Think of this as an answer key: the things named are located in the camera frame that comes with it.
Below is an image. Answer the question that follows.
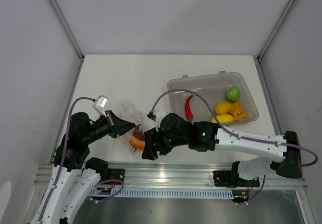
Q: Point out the green round vegetable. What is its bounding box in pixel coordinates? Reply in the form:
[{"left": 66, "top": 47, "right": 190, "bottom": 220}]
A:
[{"left": 226, "top": 87, "right": 240, "bottom": 102}]

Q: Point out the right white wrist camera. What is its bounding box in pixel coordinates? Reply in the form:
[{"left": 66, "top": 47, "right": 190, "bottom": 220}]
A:
[{"left": 141, "top": 110, "right": 166, "bottom": 132}]

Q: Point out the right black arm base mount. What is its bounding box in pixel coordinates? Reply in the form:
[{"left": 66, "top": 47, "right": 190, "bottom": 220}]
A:
[{"left": 213, "top": 170, "right": 260, "bottom": 189}]

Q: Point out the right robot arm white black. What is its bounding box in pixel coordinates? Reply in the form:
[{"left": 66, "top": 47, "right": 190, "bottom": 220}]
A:
[{"left": 141, "top": 112, "right": 302, "bottom": 186}]

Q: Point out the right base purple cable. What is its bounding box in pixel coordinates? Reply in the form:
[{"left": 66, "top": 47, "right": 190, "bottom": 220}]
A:
[{"left": 232, "top": 175, "right": 267, "bottom": 207}]

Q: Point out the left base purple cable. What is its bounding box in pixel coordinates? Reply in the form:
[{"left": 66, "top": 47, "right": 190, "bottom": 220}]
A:
[{"left": 89, "top": 178, "right": 126, "bottom": 204}]

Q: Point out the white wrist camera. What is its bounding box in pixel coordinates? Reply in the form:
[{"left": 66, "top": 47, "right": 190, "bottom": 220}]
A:
[
  {"left": 93, "top": 95, "right": 108, "bottom": 117},
  {"left": 141, "top": 110, "right": 166, "bottom": 132}
]

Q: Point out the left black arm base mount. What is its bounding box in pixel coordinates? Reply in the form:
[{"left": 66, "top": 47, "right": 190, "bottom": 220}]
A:
[{"left": 108, "top": 169, "right": 125, "bottom": 188}]

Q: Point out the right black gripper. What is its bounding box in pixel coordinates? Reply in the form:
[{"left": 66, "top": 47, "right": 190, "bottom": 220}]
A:
[{"left": 142, "top": 126, "right": 189, "bottom": 160}]

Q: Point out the orange potato piece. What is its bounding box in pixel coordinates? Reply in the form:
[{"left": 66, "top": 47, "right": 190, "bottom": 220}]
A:
[{"left": 232, "top": 112, "right": 249, "bottom": 121}]

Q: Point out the yellow lemon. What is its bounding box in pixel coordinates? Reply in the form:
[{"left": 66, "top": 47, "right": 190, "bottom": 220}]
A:
[{"left": 214, "top": 102, "right": 232, "bottom": 115}]

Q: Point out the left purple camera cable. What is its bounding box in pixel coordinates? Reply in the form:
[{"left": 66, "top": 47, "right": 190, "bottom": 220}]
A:
[{"left": 36, "top": 97, "right": 96, "bottom": 223}]

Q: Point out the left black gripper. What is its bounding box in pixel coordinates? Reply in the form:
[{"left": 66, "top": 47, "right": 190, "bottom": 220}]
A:
[{"left": 83, "top": 109, "right": 136, "bottom": 144}]

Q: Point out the aluminium rail beam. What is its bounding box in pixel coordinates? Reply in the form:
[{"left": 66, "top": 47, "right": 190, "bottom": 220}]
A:
[{"left": 33, "top": 162, "right": 308, "bottom": 190}]

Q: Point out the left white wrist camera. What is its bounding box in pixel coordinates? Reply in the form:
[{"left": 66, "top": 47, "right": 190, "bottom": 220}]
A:
[{"left": 93, "top": 95, "right": 108, "bottom": 117}]

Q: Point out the white slotted cable duct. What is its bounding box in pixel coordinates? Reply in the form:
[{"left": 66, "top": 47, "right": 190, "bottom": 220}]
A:
[{"left": 87, "top": 187, "right": 234, "bottom": 199}]

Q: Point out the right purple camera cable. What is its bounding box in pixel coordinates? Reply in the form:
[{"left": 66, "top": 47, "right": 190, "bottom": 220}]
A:
[{"left": 150, "top": 89, "right": 319, "bottom": 167}]

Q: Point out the left aluminium frame post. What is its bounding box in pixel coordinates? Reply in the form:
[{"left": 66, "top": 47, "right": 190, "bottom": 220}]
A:
[{"left": 47, "top": 0, "right": 85, "bottom": 61}]

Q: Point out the right aluminium frame post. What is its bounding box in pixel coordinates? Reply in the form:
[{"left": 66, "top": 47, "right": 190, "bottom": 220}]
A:
[{"left": 257, "top": 0, "right": 298, "bottom": 63}]

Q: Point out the yellow mango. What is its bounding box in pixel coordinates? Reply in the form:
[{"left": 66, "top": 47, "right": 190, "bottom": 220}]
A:
[{"left": 210, "top": 114, "right": 234, "bottom": 124}]

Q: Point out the red chili pepper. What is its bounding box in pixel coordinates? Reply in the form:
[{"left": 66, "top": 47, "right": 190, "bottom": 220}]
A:
[{"left": 185, "top": 95, "right": 193, "bottom": 121}]

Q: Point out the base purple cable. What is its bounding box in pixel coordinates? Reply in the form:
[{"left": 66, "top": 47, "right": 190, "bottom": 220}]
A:
[
  {"left": 232, "top": 175, "right": 267, "bottom": 207},
  {"left": 89, "top": 178, "right": 126, "bottom": 204}
]

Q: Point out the grey translucent plastic bin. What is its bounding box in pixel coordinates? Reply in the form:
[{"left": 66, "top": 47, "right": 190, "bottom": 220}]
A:
[{"left": 168, "top": 71, "right": 259, "bottom": 122}]

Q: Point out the clear zip top bag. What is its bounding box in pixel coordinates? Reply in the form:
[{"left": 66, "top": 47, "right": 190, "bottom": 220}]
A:
[{"left": 116, "top": 98, "right": 145, "bottom": 155}]

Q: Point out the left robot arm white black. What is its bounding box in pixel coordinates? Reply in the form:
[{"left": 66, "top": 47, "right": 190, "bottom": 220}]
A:
[{"left": 30, "top": 111, "right": 135, "bottom": 223}]

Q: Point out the aluminium frame post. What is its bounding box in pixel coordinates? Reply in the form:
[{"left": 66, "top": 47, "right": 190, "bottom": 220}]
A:
[
  {"left": 47, "top": 0, "right": 85, "bottom": 61},
  {"left": 257, "top": 0, "right": 298, "bottom": 63}
]

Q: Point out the purple camera cable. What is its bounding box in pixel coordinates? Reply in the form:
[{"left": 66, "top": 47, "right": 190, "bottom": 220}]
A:
[
  {"left": 150, "top": 89, "right": 319, "bottom": 167},
  {"left": 36, "top": 97, "right": 96, "bottom": 223}
]

